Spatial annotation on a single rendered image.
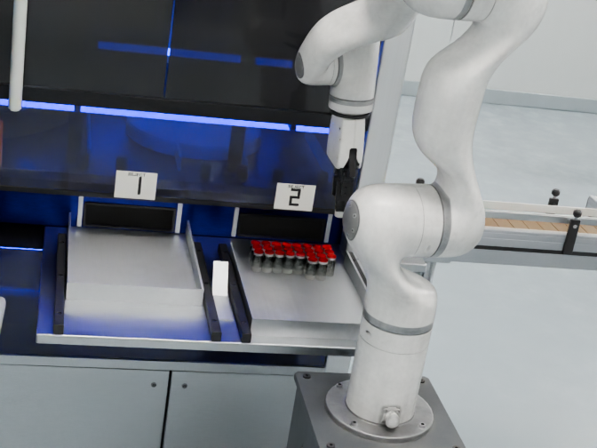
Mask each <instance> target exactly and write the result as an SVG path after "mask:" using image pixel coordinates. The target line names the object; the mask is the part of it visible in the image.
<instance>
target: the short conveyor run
mask: <svg viewBox="0 0 597 448"><path fill-rule="evenodd" d="M560 193H561V191H560V190H559V189H557V188H554V189H553V190H552V195H553V197H550V198H549V201H548V205H545V204H523V203H511V202H499V201H488V200H482V201H483V206H484V208H485V209H484V211H485V227H484V231H483V234H482V238H481V240H480V241H479V243H478V244H477V245H476V246H475V247H474V248H473V249H472V250H471V251H470V252H467V253H465V254H463V255H460V256H457V257H450V258H423V260H442V261H456V262H471V263H485V264H498V265H513V266H527V267H541V268H568V269H583V270H597V218H594V217H597V209H592V208H580V207H568V206H558V203H559V198H556V197H557V196H559V195H560ZM487 209H496V210H487ZM500 210H508V211H500ZM511 211H520V212H511ZM535 212H543V213H535ZM555 213H556V214H555ZM558 214H568V215H558ZM570 215H574V216H570ZM582 216H592V217H582Z"/></svg>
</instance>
